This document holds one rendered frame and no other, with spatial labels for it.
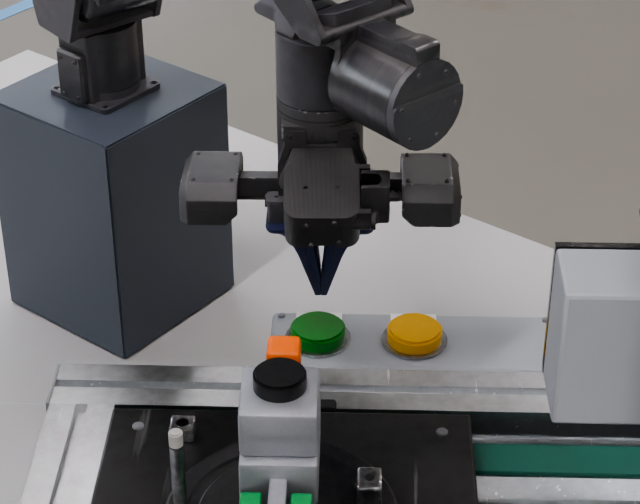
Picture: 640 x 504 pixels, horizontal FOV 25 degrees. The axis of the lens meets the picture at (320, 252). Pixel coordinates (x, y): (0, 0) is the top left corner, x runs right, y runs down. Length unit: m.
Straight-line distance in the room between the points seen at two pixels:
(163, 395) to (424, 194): 0.23
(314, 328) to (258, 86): 2.56
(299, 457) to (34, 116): 0.45
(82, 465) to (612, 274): 0.44
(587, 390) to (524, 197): 2.50
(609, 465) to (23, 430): 0.45
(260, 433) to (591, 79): 2.94
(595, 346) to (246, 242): 0.76
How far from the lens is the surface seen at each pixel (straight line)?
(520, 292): 1.30
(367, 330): 1.07
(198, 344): 1.23
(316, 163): 0.93
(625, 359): 0.64
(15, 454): 1.14
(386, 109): 0.86
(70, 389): 1.03
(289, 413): 0.80
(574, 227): 3.06
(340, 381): 1.02
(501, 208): 3.10
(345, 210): 0.90
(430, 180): 0.97
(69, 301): 1.23
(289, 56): 0.92
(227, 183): 0.96
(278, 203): 0.97
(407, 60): 0.86
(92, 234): 1.17
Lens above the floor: 1.59
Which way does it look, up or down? 33 degrees down
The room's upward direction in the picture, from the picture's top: straight up
